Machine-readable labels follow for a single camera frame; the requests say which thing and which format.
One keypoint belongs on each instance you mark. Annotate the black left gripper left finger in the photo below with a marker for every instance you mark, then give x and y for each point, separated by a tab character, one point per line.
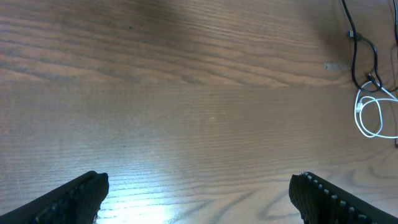
77	201

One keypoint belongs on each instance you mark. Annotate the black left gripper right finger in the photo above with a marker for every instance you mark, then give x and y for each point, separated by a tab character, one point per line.
319	202

